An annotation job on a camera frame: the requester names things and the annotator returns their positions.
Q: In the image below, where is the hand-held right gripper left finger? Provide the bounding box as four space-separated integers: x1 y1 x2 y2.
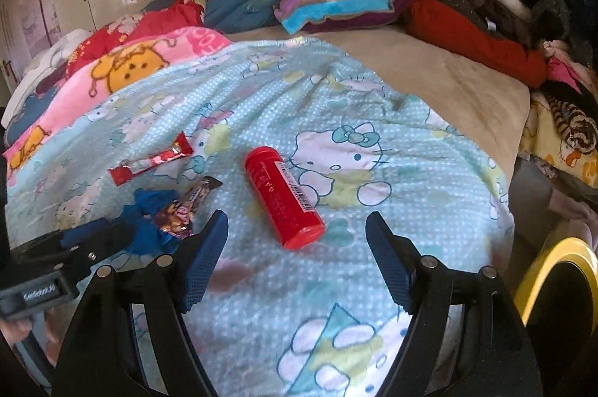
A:
50 209 231 397

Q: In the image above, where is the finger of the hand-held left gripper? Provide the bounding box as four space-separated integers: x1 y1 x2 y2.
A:
58 217 137 269

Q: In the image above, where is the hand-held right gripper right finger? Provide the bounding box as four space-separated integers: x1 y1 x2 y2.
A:
364 211 545 397

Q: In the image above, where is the blue plastic bag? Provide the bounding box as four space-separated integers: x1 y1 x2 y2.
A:
122 188 199 256

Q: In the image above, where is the yellow rim trash bin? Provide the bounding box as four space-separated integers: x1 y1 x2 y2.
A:
513 236 598 397

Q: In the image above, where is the person's left hand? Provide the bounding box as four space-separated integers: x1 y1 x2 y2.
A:
0 314 61 348

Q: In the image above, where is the brown purple snack wrapper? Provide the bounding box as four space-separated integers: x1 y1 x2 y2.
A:
158 175 224 240

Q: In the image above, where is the red white snack wrapper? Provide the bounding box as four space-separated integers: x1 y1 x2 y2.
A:
108 132 194 187

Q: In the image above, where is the red plastic bottle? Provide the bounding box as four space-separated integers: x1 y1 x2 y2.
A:
244 145 327 251

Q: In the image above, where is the light blue cartoon blanket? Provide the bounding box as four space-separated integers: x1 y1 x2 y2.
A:
0 36 515 397

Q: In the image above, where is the pink cartoon blanket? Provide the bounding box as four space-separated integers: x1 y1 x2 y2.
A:
2 26 234 174

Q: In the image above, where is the white blanket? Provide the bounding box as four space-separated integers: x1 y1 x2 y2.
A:
0 28 95 129

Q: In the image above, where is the yellow cartoon blanket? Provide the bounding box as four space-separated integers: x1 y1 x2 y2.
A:
516 91 598 188

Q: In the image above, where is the red floral blanket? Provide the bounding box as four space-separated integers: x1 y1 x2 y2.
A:
61 0 207 81

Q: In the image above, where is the red garment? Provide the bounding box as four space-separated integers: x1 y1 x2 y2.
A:
403 0 548 90

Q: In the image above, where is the blue floral blanket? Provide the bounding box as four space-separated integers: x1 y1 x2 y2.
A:
202 0 300 35

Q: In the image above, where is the striped purple pillow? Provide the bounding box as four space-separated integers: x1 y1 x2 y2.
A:
272 0 431 36

